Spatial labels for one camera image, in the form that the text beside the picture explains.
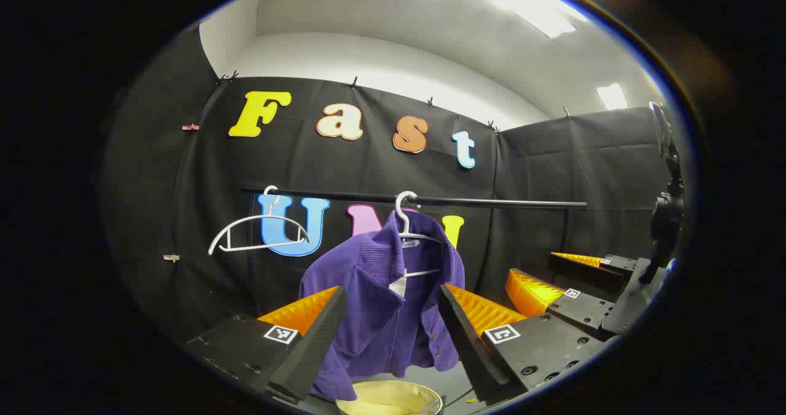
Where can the white empty hanger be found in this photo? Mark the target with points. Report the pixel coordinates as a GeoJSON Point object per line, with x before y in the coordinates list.
{"type": "Point", "coordinates": [253, 218]}

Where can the black clothes rack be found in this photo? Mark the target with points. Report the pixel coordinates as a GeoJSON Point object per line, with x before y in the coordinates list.
{"type": "Point", "coordinates": [491, 202]}

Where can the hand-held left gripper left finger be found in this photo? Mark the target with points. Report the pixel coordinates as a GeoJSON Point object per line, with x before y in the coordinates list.
{"type": "Point", "coordinates": [310, 347]}

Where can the black backdrop cloth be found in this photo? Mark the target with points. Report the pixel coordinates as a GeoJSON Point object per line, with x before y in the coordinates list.
{"type": "Point", "coordinates": [202, 218]}

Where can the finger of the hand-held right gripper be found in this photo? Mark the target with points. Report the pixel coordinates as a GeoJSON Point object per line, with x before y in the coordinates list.
{"type": "Point", "coordinates": [589, 274]}
{"type": "Point", "coordinates": [580, 314]}

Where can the small ceiling light panel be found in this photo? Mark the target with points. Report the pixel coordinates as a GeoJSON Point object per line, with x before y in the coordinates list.
{"type": "Point", "coordinates": [612, 96]}

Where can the white shirt hanger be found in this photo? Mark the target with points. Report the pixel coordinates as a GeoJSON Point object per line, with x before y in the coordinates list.
{"type": "Point", "coordinates": [400, 213]}

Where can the large ceiling light panel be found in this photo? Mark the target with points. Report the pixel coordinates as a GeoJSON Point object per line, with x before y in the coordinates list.
{"type": "Point", "coordinates": [522, 0]}

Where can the beige laundry hamper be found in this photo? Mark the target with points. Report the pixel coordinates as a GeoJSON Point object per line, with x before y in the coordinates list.
{"type": "Point", "coordinates": [387, 398]}

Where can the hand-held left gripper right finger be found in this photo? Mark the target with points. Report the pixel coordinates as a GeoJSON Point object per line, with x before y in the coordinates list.
{"type": "Point", "coordinates": [470, 347]}

